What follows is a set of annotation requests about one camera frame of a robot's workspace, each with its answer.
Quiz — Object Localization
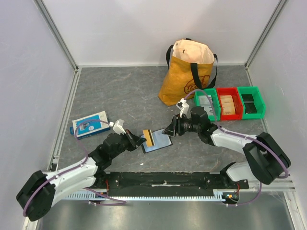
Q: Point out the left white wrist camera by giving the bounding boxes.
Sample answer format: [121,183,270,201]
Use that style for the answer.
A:
[109,119,126,135]

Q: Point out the green plastic bin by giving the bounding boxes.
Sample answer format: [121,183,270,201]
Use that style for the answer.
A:
[194,89,221,121]
[237,87,266,120]

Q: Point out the yellow tote bag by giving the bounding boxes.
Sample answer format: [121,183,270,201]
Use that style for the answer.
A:
[158,38,218,106]

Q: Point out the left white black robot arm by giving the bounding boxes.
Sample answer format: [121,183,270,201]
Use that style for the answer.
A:
[16,130,146,221]

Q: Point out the purple cable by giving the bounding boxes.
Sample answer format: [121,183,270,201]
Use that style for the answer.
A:
[23,119,127,218]
[183,90,290,208]

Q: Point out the slotted cable duct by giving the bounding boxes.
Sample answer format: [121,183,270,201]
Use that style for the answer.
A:
[64,190,240,201]

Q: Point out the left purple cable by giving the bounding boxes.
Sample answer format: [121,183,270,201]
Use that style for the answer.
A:
[23,119,127,218]

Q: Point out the silver cards stack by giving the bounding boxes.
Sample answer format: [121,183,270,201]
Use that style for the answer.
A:
[198,95,213,115]

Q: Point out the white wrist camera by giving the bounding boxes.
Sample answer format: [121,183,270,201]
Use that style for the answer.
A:
[176,98,189,118]
[109,119,126,135]

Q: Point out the right green plastic bin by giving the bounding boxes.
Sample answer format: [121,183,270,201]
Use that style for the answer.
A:
[237,87,266,120]

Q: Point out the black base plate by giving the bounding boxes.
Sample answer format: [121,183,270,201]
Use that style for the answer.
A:
[94,172,249,190]

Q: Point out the left green plastic bin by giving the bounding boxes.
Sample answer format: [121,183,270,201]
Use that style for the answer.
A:
[194,89,221,121]

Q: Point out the black cards stack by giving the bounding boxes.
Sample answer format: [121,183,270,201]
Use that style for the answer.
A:
[241,94,257,114]

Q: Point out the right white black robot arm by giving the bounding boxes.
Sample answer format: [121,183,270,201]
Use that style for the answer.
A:
[162,106,291,189]

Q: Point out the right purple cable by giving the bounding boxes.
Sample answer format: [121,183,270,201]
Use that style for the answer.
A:
[183,90,290,208]

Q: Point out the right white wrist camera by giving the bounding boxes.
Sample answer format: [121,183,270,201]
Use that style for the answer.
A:
[176,98,189,118]

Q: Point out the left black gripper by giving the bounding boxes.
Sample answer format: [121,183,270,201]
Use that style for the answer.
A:
[110,129,146,159]

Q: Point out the red plastic bin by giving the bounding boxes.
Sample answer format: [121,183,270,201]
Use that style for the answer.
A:
[216,87,243,121]

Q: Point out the gold cards stack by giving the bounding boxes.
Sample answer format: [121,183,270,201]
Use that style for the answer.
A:
[220,95,236,115]

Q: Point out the blue white card box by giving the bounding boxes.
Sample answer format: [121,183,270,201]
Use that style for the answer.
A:
[70,111,110,139]

